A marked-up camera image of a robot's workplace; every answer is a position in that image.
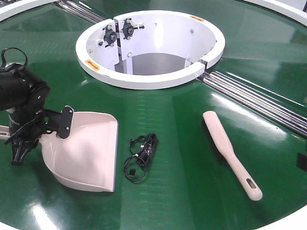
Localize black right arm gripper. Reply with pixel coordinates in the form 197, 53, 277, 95
297, 152, 307, 171

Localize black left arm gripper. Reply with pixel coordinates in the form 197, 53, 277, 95
3, 103, 73, 166

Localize pink dustpan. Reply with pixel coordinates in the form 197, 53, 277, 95
0, 111, 119, 193

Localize pink hand broom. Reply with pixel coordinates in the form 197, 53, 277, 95
202, 111, 263, 201

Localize black cable bundle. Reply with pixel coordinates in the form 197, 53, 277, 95
123, 133, 158, 184

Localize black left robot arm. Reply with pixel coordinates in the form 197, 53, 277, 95
0, 48, 74, 165

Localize steel conveyor rollers right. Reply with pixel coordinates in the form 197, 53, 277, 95
197, 71, 307, 138

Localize steel conveyor rollers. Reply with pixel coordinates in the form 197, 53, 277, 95
55, 0, 106, 24
197, 71, 307, 138

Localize steel conveyor rollers far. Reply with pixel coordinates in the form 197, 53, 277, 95
55, 0, 106, 24

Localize white outer conveyor rim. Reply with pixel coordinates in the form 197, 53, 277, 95
245, 0, 307, 27

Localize black bearing block left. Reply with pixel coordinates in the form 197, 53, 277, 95
104, 24, 117, 47

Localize black bearing block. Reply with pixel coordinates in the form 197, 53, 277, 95
119, 18, 145, 40
104, 24, 117, 47

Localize white outer rim left segment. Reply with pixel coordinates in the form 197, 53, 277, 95
0, 0, 55, 21

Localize black bearing block right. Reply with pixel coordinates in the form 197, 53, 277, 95
119, 18, 145, 40

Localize white inner conveyor ring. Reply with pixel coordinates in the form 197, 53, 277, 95
75, 10, 226, 90

